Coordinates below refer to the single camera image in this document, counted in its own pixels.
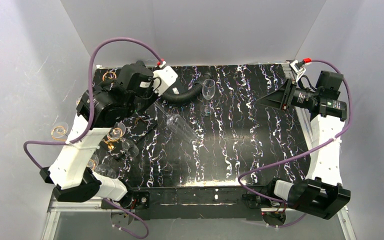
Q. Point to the tall clear flute rear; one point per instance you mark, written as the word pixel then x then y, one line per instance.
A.
pixel 208 92

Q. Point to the black box with label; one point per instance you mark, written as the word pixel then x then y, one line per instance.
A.
pixel 177 88

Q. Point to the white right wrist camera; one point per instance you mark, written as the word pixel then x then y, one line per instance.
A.
pixel 299 67

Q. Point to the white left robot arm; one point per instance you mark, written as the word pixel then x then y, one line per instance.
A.
pixel 73 180

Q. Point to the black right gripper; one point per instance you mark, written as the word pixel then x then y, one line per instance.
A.
pixel 287 98

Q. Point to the tall clear flute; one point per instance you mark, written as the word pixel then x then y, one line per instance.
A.
pixel 208 92
pixel 129 147

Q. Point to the black marble rack base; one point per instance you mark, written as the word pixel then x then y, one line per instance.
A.
pixel 137 128

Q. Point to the gold wire glass rack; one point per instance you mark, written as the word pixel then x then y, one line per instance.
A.
pixel 60 130

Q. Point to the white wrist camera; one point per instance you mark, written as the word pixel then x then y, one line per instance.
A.
pixel 164 77
pixel 299 67

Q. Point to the black front mounting rail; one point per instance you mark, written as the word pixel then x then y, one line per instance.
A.
pixel 205 202

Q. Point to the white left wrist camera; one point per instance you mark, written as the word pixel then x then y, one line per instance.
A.
pixel 164 77

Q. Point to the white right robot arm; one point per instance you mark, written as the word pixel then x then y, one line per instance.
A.
pixel 321 193

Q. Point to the clear tumbler glass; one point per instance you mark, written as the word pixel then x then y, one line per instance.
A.
pixel 178 125

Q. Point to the clear stemmed wine glass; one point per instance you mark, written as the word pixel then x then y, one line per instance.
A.
pixel 106 171

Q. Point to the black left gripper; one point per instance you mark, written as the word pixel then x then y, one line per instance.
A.
pixel 144 104

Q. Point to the tall clear flute front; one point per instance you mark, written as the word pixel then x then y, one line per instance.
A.
pixel 129 147

